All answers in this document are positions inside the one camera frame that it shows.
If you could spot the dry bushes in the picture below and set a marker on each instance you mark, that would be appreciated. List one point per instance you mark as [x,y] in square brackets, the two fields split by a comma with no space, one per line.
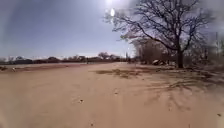
[150,51]

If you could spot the distant row of trees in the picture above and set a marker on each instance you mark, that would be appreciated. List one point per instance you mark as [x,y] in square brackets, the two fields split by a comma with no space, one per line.
[60,60]

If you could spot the large bare tree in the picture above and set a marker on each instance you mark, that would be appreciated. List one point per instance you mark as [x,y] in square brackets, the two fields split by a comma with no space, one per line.
[180,50]

